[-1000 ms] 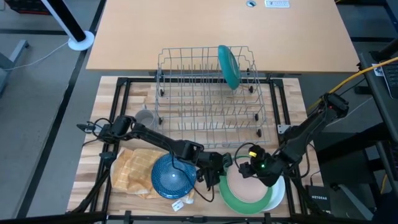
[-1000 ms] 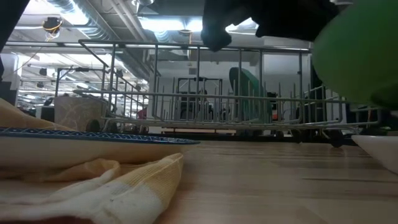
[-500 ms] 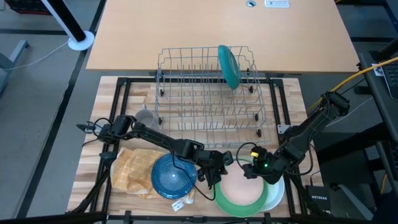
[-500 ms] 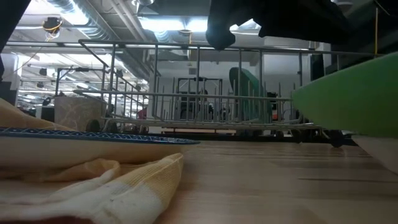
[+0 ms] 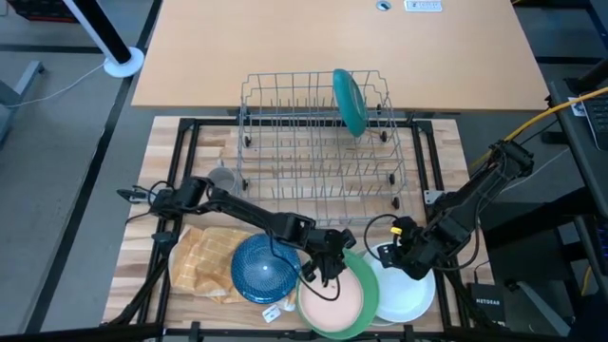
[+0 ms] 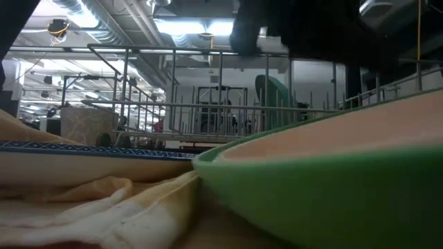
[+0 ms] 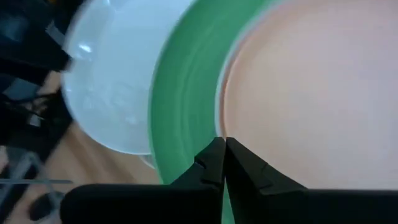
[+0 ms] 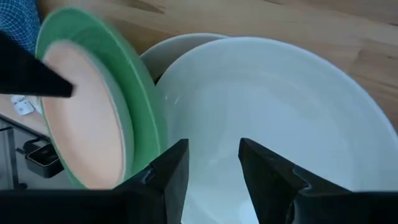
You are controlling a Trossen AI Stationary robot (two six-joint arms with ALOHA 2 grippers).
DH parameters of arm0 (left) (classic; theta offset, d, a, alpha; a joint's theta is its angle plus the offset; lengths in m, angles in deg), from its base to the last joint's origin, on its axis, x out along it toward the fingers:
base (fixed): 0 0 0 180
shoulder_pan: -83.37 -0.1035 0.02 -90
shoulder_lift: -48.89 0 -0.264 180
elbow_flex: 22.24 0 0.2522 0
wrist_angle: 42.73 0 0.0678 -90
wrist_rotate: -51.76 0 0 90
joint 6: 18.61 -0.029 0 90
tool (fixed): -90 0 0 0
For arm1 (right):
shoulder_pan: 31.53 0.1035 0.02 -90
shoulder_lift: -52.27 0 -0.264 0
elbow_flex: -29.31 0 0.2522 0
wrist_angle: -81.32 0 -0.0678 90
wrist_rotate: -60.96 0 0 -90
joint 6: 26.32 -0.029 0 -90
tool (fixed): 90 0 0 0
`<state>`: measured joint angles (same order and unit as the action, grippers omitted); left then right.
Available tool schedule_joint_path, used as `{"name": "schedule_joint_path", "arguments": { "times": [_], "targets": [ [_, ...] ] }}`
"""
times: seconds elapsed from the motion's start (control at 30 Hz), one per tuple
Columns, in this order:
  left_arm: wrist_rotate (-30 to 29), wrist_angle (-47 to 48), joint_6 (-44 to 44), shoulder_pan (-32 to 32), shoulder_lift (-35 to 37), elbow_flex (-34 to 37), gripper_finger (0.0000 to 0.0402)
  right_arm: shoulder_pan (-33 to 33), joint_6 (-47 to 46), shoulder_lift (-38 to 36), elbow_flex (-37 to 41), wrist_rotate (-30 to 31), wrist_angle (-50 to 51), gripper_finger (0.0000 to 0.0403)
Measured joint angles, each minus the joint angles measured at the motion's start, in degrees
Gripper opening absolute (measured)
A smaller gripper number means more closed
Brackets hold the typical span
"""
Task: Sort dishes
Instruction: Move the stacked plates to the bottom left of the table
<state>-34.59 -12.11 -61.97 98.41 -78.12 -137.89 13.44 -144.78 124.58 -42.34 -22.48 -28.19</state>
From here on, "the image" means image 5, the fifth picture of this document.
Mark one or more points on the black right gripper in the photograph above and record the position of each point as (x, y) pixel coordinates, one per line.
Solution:
(413, 252)

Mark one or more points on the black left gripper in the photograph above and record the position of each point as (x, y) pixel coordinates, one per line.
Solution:
(332, 244)

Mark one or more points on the pink plate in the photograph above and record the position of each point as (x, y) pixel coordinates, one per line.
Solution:
(332, 304)

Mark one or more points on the light green plate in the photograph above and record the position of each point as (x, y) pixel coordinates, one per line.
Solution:
(373, 290)

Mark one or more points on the blue patterned plate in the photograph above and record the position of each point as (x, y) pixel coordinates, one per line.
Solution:
(261, 271)

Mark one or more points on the grey floral mug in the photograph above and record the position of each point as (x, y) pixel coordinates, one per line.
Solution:
(222, 179)

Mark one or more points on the teal plate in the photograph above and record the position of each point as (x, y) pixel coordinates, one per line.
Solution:
(350, 102)

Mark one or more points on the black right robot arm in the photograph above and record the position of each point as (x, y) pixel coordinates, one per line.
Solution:
(475, 204)

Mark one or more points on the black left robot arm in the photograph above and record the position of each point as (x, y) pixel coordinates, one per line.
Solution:
(247, 214)

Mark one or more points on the white paper tag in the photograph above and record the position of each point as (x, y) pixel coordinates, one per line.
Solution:
(271, 313)

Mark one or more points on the black network router box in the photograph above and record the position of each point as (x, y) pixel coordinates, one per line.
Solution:
(487, 304)

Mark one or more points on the yellow white dish towel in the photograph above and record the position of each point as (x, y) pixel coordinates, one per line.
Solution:
(204, 261)

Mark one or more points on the black side desk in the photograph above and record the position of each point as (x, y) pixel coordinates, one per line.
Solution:
(577, 157)

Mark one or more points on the light wooden desk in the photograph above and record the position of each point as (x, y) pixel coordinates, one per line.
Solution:
(332, 47)

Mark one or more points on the black keyboard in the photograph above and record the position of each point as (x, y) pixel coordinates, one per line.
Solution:
(598, 123)

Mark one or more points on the white desk power socket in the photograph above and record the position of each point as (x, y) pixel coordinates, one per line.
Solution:
(423, 5)

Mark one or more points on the white pole with round base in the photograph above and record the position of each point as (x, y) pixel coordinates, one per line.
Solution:
(122, 64)

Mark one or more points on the grey metal bracket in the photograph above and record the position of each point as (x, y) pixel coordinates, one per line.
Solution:
(433, 196)

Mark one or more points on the black metal table frame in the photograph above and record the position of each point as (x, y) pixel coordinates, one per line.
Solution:
(190, 157)

